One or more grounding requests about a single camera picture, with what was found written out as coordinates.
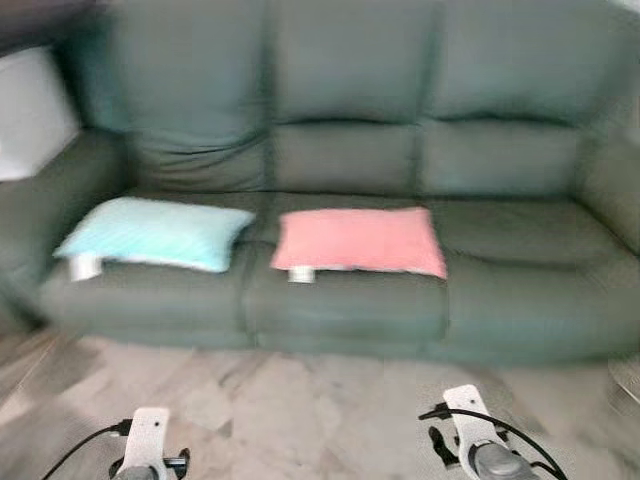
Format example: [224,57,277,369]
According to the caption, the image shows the mint dotted pillow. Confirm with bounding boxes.
[52,196,258,283]

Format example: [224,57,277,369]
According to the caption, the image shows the pink pillow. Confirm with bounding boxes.
[270,207,448,285]

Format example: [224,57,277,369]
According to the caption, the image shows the dark green leather sofa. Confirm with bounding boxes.
[0,0,640,366]

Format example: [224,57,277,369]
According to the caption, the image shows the white storage box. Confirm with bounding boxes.
[0,47,83,183]

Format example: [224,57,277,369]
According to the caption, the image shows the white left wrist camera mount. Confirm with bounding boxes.
[125,406,171,476]

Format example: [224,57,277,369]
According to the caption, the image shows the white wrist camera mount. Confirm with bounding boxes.
[443,385,511,453]
[125,406,171,476]

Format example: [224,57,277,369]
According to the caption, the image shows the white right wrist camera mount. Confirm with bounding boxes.
[443,385,511,453]

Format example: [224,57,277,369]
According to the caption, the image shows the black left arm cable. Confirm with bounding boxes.
[40,420,133,480]

